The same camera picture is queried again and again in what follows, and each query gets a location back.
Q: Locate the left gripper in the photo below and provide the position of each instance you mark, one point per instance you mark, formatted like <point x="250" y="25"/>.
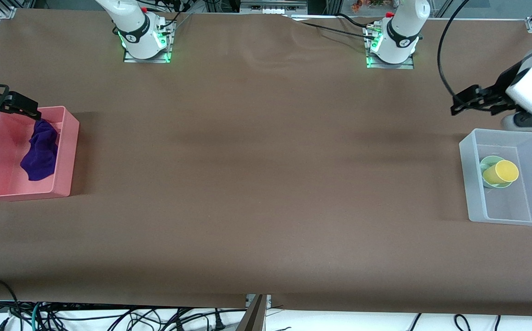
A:
<point x="500" y="88"/>

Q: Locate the purple cloth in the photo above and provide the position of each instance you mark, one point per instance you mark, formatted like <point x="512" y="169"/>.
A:
<point x="40" y="156"/>

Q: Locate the yellow plastic cup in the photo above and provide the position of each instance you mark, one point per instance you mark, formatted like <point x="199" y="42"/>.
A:
<point x="507" y="171"/>

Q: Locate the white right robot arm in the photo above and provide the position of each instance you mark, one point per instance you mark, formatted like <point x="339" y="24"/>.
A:
<point x="132" y="27"/>

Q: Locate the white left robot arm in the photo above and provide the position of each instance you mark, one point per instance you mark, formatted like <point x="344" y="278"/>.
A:
<point x="401" y="32"/>

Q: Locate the pink plastic bin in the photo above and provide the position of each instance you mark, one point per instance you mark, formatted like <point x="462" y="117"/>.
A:
<point x="63" y="151"/>

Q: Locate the translucent white plastic bin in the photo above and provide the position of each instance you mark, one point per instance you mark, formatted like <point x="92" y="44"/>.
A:
<point x="523" y="202"/>

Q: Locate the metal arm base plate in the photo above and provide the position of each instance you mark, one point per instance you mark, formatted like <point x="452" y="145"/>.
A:
<point x="408" y="65"/>
<point x="130" y="59"/>

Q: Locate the metal table edge bracket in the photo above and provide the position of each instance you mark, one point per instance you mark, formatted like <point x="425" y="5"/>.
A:
<point x="257" y="312"/>

